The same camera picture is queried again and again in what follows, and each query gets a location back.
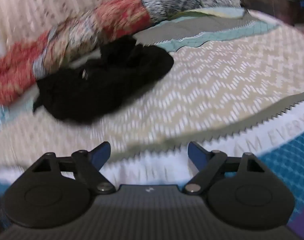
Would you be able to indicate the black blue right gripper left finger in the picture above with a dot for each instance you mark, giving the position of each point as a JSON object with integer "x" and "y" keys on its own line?
{"x": 56, "y": 190}

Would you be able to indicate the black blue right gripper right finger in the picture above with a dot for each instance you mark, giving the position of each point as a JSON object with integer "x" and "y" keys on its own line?
{"x": 240, "y": 191}

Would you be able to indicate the black pant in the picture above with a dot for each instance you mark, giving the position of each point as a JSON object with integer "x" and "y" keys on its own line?
{"x": 100, "y": 86}

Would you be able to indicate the red patchwork quilt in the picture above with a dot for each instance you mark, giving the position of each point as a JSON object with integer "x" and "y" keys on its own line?
{"x": 27, "y": 60}

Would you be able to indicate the patterned bedsheet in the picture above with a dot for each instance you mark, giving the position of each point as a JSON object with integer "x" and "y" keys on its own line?
{"x": 237, "y": 85}

